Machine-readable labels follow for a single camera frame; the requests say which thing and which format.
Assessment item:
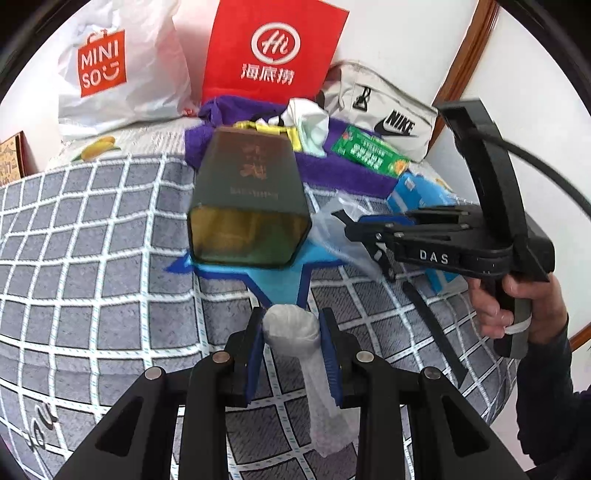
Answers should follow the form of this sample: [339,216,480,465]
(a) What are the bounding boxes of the blue tissue pack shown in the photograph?
[386,171,470,296]

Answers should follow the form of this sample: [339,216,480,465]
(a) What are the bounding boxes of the clear plastic bag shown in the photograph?
[308,191,396,281]

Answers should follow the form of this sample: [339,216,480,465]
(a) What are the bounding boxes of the black watch strap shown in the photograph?
[400,280,469,386]

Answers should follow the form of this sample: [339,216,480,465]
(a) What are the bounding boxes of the yellow black pouch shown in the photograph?
[232,120,303,152]

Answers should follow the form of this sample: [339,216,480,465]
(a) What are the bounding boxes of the white mint gloves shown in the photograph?
[267,98,329,158]

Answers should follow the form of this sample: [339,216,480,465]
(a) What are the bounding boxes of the person right hand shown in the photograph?
[466,274,568,345]

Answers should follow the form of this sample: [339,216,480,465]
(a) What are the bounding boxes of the purple towel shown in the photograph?
[184,95,398,199]

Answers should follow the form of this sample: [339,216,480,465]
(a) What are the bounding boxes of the dark green tin box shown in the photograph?
[187,127,311,268]

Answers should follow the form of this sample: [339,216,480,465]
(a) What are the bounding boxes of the grey Nike pouch bag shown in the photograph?
[318,61,438,163]

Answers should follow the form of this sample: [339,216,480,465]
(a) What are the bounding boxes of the grey checkered blanket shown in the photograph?
[1,155,517,479]

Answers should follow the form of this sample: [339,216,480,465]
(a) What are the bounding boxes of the white fruit print bedsheet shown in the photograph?
[31,118,201,171]

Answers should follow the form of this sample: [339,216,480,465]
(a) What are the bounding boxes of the red paper shopping bag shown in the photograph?
[201,0,349,104]

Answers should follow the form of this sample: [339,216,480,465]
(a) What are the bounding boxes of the brown decorated box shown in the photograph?
[0,132,34,186]

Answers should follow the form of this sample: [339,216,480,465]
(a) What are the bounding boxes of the white Miniso plastic bag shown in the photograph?
[58,1,195,140]

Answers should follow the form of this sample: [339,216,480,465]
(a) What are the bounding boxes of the brown wooden door frame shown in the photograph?
[431,0,500,149]

